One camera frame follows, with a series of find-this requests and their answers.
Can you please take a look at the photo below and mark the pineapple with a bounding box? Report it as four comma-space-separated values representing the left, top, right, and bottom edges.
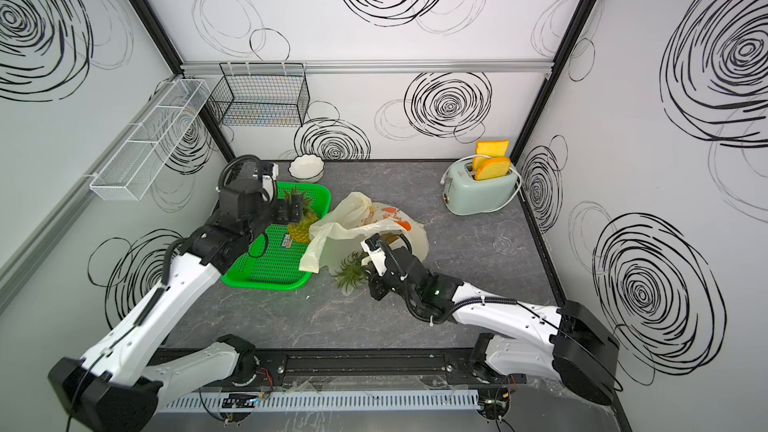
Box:
278, 187, 319, 244
332, 232, 412, 292

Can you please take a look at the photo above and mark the yellow plastic bag with oranges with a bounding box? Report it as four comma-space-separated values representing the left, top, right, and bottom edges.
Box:
298, 192, 429, 273

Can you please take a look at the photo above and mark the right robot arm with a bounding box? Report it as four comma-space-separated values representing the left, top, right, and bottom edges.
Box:
361, 239, 619, 406

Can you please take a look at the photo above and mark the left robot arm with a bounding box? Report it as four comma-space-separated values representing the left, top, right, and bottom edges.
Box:
48, 193, 304, 431

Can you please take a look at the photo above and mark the white scalloped bowl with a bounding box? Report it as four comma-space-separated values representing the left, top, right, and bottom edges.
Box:
289, 154, 325, 183

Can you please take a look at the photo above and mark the green plastic basket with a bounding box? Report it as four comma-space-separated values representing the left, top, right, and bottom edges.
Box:
222, 182, 332, 291

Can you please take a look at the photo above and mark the mint green toaster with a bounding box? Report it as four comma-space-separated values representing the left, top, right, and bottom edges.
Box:
440, 154, 522, 216

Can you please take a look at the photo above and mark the toast slice front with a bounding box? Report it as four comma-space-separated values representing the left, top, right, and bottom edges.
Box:
473, 157, 512, 181

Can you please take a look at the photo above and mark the toast slice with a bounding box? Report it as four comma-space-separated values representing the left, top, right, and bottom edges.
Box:
473, 157, 512, 181
472, 140, 509, 171

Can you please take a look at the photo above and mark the toast slice rear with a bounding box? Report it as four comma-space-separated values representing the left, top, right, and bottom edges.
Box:
472, 140, 509, 171

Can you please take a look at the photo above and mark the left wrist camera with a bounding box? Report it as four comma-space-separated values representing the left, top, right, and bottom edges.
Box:
261, 161, 279, 201

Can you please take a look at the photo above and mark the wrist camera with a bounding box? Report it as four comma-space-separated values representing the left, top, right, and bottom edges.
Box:
261, 161, 279, 201
361, 234, 387, 276

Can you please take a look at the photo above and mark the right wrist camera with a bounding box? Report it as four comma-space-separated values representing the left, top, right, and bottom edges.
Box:
361, 234, 387, 276

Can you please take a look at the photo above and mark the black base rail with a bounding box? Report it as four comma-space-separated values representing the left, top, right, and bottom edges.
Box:
149, 346, 606, 386

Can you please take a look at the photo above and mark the black wire basket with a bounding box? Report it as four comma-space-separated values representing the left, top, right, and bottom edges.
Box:
208, 62, 310, 128

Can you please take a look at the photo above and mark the white slotted cable duct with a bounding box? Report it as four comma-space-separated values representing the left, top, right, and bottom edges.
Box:
160, 390, 481, 415

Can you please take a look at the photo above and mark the white mesh wall shelf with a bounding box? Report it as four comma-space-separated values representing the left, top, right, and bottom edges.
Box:
89, 79, 210, 201

